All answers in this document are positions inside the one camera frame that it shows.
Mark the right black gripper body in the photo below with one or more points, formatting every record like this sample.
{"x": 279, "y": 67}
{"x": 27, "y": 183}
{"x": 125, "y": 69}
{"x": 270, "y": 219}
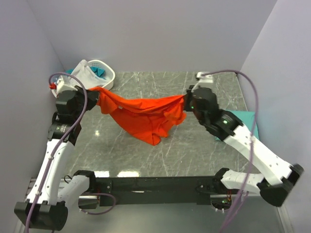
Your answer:
{"x": 189, "y": 105}

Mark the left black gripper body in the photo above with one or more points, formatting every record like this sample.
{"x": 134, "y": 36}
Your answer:
{"x": 80, "y": 96}

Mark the orange t shirt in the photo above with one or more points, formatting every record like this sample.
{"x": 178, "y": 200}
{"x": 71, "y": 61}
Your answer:
{"x": 148, "y": 120}

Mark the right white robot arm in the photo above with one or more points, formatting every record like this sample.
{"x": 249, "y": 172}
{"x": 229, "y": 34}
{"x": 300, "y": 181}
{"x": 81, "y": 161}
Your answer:
{"x": 233, "y": 132}

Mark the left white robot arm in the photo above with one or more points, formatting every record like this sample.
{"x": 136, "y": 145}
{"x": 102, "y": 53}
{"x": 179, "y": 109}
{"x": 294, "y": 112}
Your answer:
{"x": 47, "y": 206}

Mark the white t shirt in basket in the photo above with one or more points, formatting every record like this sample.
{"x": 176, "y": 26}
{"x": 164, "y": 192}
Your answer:
{"x": 85, "y": 75}

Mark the teal t shirt in basket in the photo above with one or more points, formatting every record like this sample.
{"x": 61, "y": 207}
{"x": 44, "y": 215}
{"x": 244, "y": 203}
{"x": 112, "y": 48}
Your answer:
{"x": 99, "y": 72}

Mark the white plastic laundry basket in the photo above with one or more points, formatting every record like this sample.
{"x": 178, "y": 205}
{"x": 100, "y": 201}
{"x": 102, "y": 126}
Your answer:
{"x": 68, "y": 82}

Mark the folded teal t shirt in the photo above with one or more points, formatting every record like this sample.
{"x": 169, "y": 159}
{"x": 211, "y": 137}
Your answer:
{"x": 247, "y": 119}

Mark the aluminium frame rail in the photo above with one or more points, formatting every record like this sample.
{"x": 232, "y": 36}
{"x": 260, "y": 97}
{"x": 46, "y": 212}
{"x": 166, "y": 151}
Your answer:
{"x": 272, "y": 170}

